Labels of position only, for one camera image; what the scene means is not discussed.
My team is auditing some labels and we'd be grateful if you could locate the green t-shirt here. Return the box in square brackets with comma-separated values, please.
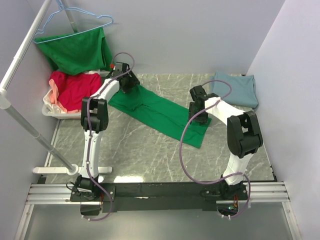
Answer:
[34, 27, 113, 76]
[107, 84, 213, 149]

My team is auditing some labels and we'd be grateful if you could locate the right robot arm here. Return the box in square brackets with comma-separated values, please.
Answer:
[188, 85, 263, 200]

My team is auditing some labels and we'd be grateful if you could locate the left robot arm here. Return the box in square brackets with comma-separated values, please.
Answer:
[73, 62, 140, 201]

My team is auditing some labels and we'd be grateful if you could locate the folded blue-grey t-shirt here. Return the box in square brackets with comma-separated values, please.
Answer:
[210, 71, 259, 109]

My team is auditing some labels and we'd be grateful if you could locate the green t-shirt on hanger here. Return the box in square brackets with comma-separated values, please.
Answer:
[34, 27, 113, 76]

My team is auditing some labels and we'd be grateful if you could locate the red t-shirt in basket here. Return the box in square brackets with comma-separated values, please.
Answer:
[49, 71, 102, 113]

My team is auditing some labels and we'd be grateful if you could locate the pink garment in basket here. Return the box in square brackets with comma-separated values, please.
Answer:
[48, 79, 68, 113]

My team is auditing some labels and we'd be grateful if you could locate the white laundry basket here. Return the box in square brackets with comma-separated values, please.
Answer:
[41, 69, 101, 120]

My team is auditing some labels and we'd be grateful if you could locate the black base beam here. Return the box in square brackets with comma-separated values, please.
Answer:
[69, 181, 251, 213]

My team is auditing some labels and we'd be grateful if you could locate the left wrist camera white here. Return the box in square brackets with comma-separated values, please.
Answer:
[110, 63, 116, 71]

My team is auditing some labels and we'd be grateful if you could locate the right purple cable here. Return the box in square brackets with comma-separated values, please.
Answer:
[178, 79, 251, 221]

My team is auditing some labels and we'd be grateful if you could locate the purple cable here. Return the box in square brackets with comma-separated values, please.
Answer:
[178, 79, 251, 221]
[84, 51, 136, 223]

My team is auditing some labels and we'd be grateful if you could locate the blue wire hanger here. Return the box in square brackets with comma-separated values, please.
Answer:
[32, 0, 114, 45]

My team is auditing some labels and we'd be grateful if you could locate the white clothes rack frame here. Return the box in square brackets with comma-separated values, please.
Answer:
[0, 0, 112, 178]

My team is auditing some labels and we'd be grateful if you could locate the aluminium rail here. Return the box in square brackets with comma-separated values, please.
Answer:
[15, 181, 302, 240]

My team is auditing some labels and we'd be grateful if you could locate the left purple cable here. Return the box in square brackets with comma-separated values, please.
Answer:
[84, 51, 136, 223]

